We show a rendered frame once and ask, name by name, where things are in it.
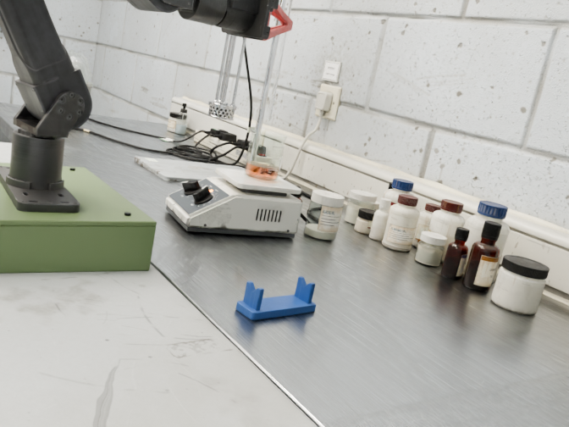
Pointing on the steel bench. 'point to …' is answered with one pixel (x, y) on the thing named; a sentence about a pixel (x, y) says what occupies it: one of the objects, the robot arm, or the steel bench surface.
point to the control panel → (193, 198)
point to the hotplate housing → (242, 213)
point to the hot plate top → (256, 182)
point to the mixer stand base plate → (181, 169)
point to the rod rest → (304, 294)
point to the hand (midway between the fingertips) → (286, 24)
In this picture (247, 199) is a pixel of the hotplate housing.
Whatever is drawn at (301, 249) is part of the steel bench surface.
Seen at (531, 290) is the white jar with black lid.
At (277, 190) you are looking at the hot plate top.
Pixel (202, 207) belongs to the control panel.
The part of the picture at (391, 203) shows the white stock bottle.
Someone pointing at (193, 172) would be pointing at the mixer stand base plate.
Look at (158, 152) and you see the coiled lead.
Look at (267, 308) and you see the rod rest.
